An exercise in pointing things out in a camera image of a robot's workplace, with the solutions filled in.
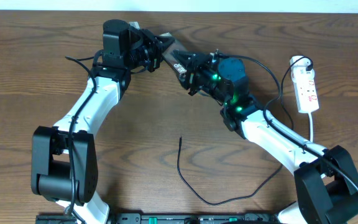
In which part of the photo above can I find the Galaxy S25 Ultra smartphone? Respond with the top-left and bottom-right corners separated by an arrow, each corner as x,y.
161,32 -> 186,78

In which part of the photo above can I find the black USB charging cable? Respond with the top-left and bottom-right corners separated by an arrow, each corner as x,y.
177,55 -> 314,207

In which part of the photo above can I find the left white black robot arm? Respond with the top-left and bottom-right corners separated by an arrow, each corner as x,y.
31,19 -> 175,223

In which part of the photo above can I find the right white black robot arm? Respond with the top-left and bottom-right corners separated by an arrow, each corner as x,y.
172,50 -> 358,223

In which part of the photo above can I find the white USB charger adapter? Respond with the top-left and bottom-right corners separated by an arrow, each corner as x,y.
290,55 -> 313,72

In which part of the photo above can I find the white power strip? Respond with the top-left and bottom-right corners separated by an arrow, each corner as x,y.
291,67 -> 319,113

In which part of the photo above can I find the left camera black cable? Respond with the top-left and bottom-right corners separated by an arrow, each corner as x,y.
63,55 -> 105,218

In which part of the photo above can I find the camera black cable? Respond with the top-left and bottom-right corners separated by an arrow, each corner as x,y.
63,55 -> 105,218
216,52 -> 358,224

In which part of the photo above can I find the right camera black cable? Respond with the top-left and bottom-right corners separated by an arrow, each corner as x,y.
216,52 -> 358,224

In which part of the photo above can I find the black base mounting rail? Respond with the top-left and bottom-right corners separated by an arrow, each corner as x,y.
35,212 -> 282,224

